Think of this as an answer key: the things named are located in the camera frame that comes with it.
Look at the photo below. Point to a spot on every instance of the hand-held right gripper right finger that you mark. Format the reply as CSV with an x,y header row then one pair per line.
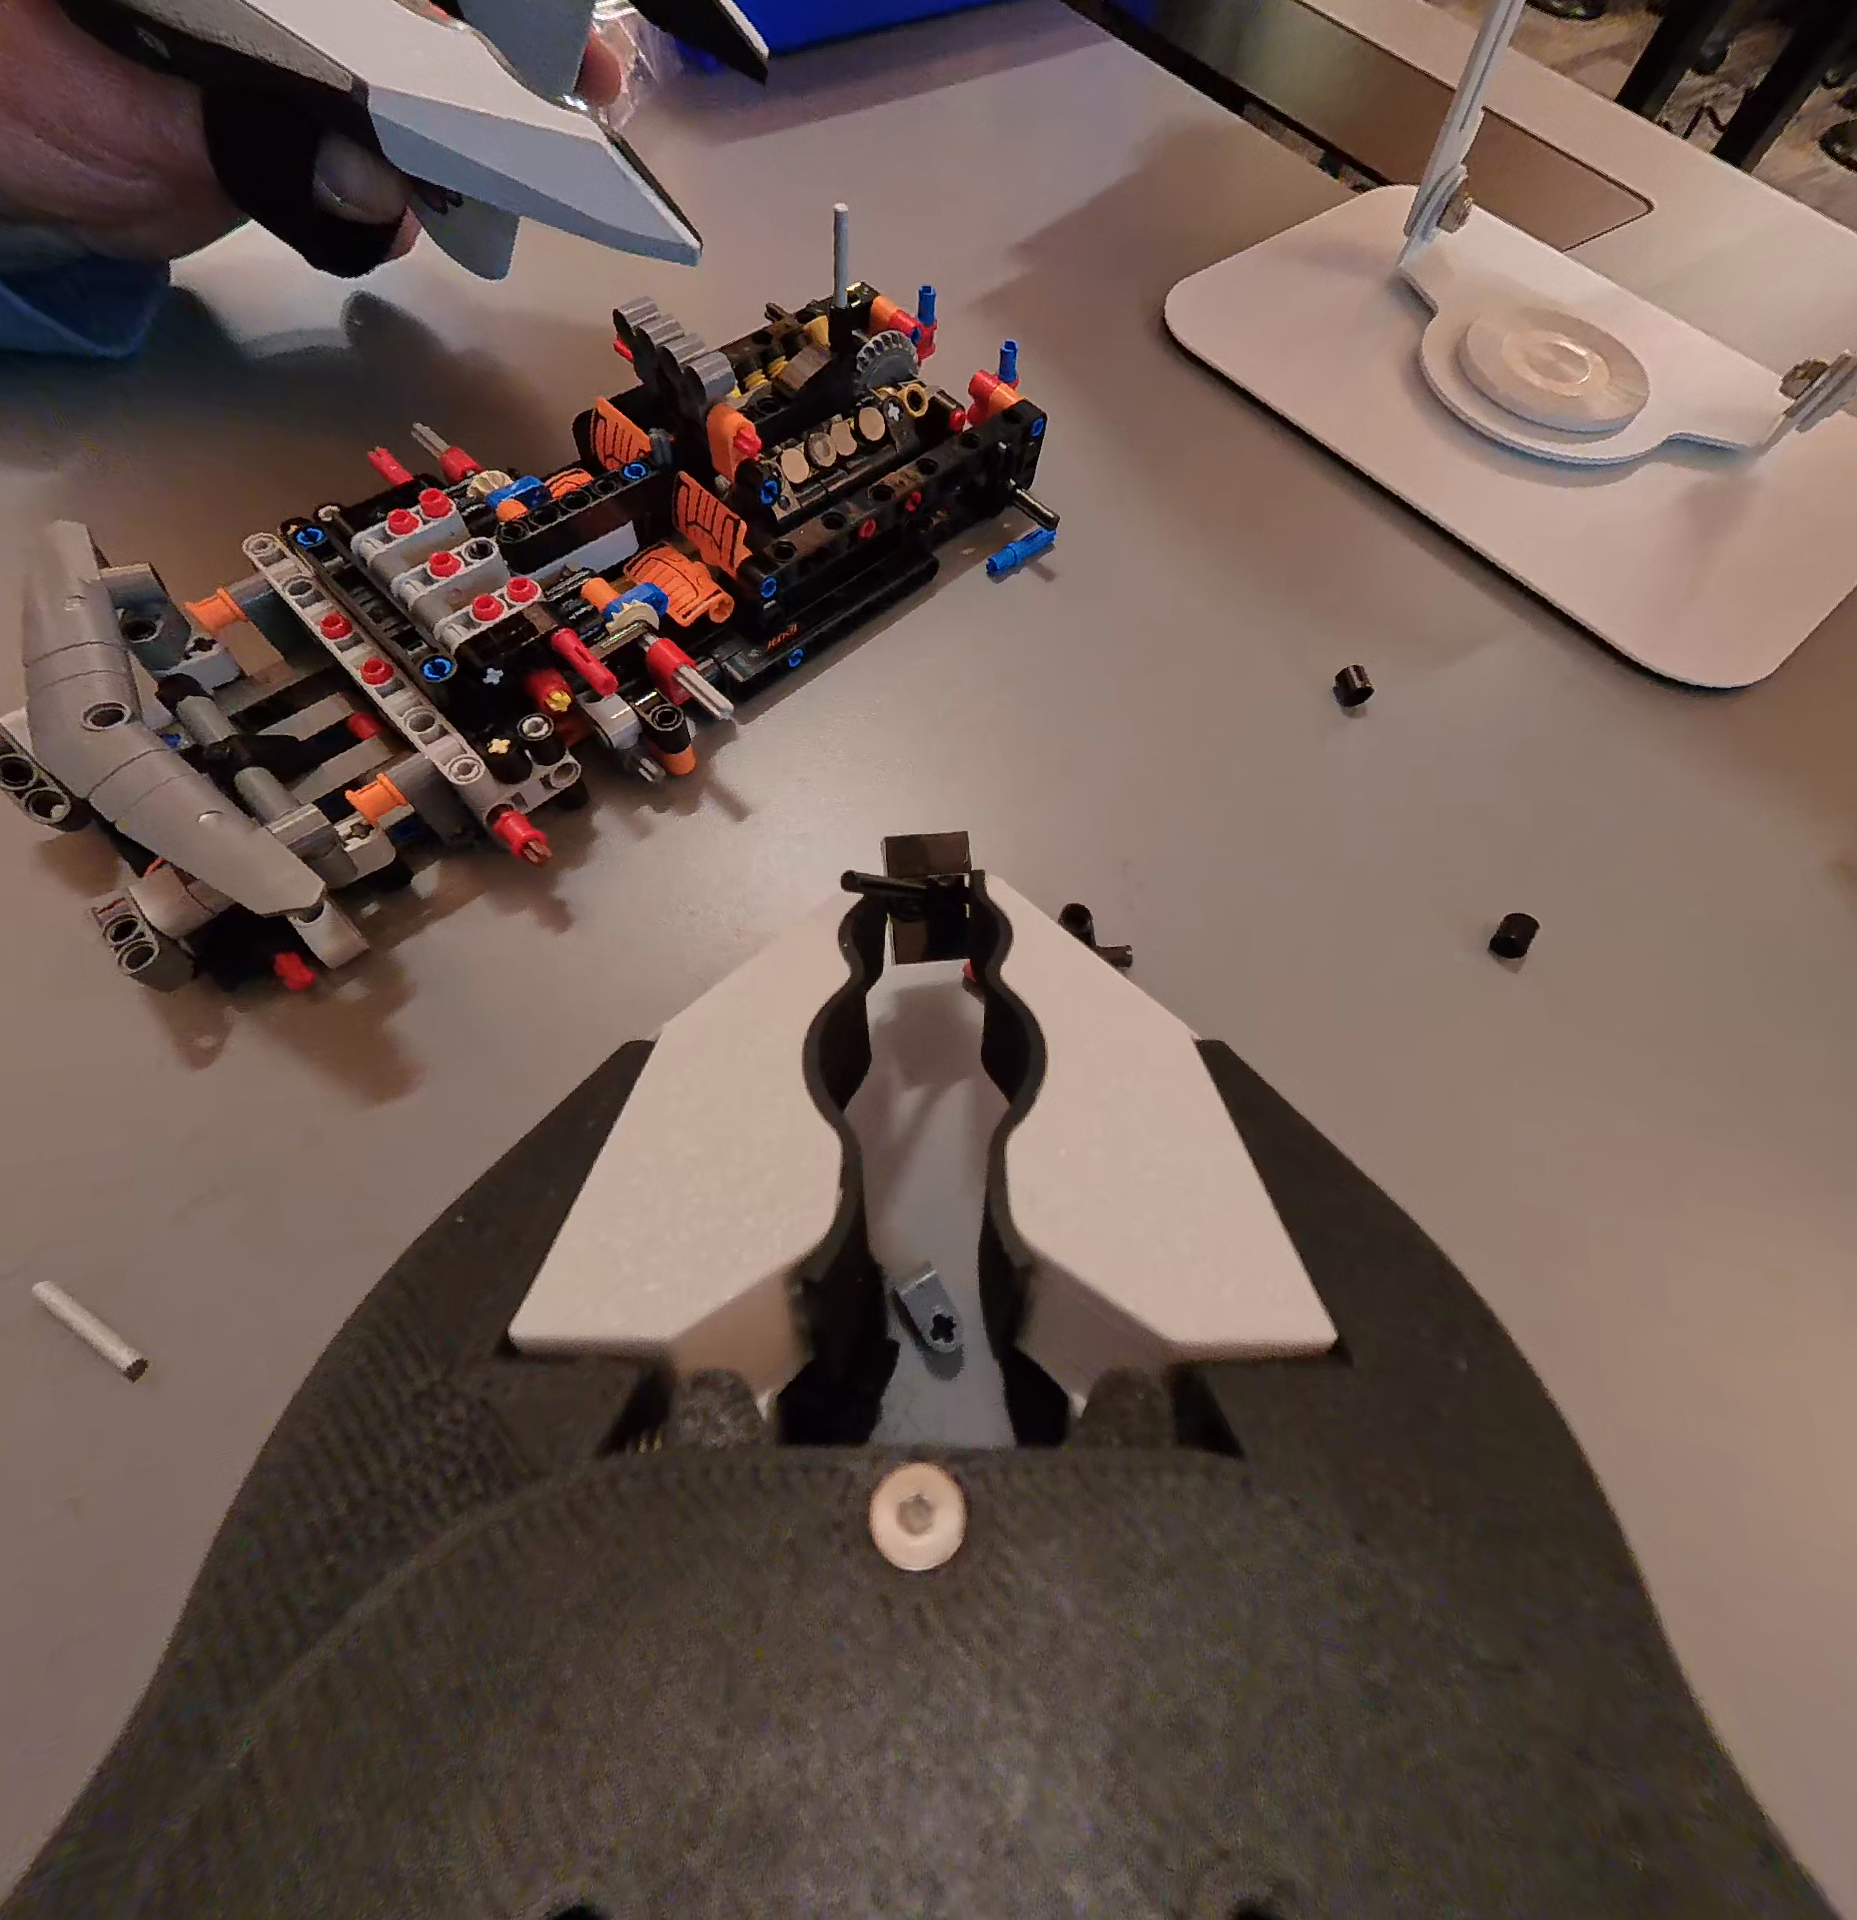
x,y
1153,1201

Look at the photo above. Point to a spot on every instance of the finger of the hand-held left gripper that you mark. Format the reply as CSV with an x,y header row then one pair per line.
x,y
724,22
522,164

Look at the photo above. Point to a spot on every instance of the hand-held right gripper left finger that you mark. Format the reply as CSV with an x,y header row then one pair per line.
x,y
688,1201

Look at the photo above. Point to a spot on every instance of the black lego connector piece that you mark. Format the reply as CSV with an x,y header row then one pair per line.
x,y
928,901

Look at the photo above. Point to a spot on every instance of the black lego gear rack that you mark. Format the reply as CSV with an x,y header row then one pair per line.
x,y
373,601

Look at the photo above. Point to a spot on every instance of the lego car chassis model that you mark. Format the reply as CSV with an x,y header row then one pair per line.
x,y
852,465

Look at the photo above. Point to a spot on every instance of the person's left forearm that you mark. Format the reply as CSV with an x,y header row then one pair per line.
x,y
42,308

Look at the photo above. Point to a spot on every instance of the small grey lego connector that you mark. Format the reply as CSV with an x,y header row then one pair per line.
x,y
928,1309

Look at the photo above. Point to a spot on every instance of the black lego pin connector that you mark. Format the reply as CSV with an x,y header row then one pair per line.
x,y
1085,922

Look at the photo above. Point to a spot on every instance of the small black lego bush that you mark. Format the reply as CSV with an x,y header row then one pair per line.
x,y
1513,934
1354,687

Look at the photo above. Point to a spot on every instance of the blue lego pin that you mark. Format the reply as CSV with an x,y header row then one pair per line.
x,y
1020,552

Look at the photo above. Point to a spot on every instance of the short grey lego axle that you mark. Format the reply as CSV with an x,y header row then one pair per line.
x,y
88,1328

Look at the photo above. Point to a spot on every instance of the person's left hand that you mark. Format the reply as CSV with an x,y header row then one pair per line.
x,y
73,151

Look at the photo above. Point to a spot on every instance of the blue plastic bin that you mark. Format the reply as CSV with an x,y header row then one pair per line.
x,y
868,22

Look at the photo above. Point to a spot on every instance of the white stand with base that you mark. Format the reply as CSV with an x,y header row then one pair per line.
x,y
1616,524

